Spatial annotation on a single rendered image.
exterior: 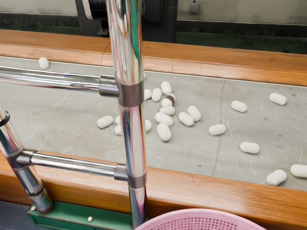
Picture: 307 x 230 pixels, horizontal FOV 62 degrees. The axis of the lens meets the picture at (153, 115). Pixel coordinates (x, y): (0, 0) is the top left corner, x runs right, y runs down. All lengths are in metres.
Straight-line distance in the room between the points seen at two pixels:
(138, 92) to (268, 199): 0.26
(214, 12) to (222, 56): 1.98
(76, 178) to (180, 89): 0.31
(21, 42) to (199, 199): 0.64
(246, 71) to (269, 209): 0.36
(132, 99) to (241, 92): 0.43
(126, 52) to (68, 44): 0.57
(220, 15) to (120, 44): 2.50
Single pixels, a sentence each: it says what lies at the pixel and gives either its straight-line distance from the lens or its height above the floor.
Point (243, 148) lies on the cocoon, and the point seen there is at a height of 0.75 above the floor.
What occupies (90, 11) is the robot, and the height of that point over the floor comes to 0.70.
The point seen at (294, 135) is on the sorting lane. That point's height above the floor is 0.74.
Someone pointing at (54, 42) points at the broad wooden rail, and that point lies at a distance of 0.77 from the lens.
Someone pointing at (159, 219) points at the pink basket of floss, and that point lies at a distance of 0.35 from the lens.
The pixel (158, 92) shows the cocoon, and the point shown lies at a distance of 0.54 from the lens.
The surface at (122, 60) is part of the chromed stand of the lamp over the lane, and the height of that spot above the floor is 0.99.
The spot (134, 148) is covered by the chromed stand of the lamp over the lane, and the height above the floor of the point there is 0.90.
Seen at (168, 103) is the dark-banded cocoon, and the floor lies 0.76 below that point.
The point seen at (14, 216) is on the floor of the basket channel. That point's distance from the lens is 0.51.
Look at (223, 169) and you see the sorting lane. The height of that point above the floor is 0.74.
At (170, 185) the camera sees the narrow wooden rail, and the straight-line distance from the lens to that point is 0.38.
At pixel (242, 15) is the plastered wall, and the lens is 2.70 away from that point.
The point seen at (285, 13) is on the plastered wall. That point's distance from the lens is 2.79.
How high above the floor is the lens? 1.08
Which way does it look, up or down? 42 degrees down
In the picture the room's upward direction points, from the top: straight up
